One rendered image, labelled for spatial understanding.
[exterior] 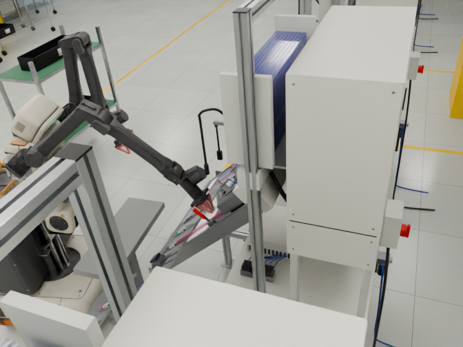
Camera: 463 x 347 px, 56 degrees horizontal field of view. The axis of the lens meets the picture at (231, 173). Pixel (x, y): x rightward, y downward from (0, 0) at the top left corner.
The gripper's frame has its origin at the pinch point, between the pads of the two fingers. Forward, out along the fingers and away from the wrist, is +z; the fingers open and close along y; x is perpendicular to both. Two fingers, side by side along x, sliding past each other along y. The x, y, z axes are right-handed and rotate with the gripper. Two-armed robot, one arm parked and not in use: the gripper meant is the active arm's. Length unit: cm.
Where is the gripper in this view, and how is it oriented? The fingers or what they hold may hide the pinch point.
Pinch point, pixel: (211, 211)
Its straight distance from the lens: 198.7
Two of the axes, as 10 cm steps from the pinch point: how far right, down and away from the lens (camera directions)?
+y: 3.6, -5.6, 7.5
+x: -6.7, 4.0, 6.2
